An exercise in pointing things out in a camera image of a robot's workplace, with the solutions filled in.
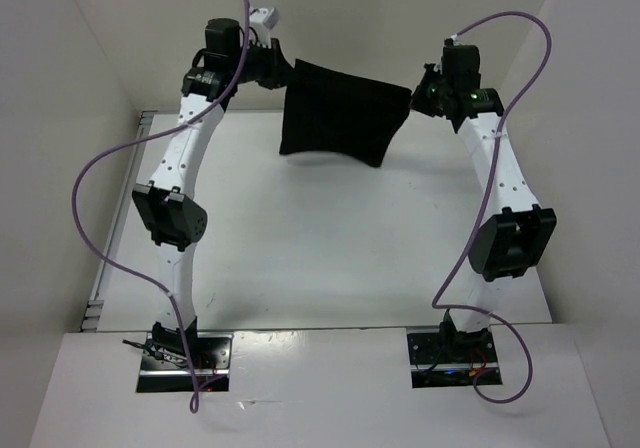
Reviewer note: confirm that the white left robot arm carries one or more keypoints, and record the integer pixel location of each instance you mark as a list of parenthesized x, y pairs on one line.
[(166, 203)]

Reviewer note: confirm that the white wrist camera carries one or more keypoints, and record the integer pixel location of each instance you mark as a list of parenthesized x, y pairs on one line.
[(452, 41), (263, 20)]

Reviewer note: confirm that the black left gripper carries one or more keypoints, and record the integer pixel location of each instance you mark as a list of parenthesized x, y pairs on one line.
[(279, 69)]

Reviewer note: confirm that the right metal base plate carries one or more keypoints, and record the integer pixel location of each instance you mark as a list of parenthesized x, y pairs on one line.
[(432, 366)]

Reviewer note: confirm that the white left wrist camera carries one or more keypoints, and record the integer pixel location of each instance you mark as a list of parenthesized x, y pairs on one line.
[(263, 20)]

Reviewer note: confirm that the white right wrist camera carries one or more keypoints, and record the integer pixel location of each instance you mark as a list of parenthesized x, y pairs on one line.
[(452, 41)]

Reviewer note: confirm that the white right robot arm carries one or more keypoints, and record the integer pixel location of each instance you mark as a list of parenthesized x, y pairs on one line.
[(513, 229)]

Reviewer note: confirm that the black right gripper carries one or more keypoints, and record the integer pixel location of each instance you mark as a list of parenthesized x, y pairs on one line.
[(417, 101)]

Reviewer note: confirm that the black skirt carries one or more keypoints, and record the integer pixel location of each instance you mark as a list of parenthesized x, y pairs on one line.
[(334, 112)]

